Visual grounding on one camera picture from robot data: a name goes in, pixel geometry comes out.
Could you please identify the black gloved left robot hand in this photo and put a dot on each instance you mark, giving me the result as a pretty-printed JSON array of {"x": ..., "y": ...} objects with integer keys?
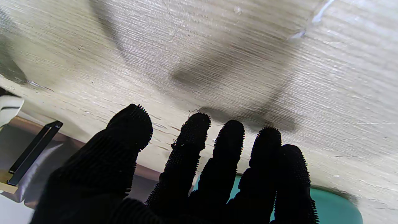
[{"x": 102, "y": 168}]

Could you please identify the yellow canvas sneaker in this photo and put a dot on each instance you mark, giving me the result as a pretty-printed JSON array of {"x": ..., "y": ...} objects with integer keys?
[{"x": 9, "y": 109}]

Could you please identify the small wooden shelf black legs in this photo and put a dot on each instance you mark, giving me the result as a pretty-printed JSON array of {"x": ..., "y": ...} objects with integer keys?
[{"x": 34, "y": 152}]

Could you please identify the green plastic basket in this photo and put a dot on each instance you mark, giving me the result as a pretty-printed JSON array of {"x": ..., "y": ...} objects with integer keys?
[{"x": 332, "y": 208}]

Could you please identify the white paper scrap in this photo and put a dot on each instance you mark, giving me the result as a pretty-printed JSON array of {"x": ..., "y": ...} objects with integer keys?
[{"x": 311, "y": 23}]

